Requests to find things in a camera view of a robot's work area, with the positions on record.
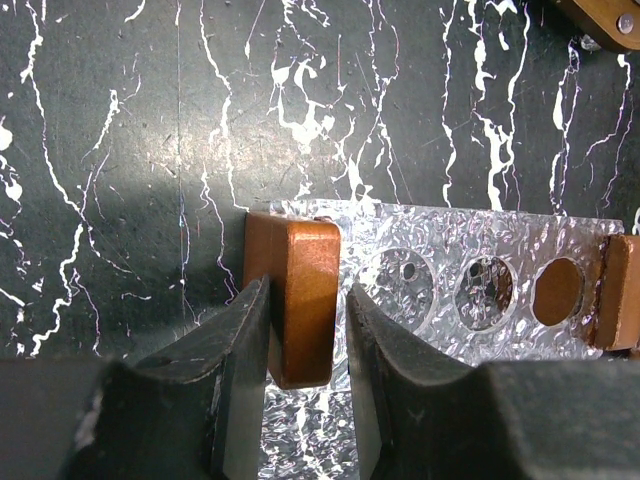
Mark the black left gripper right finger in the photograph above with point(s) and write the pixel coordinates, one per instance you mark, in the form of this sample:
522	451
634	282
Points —
421	414

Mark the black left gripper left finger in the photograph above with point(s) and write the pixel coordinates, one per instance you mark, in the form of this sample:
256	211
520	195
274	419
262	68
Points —
192	410

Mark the wood acrylic toothbrush stand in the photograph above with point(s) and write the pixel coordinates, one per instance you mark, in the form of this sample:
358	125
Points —
477	285

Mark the brown oval wooden tray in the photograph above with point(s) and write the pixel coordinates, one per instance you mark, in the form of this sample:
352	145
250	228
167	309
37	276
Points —
612	24

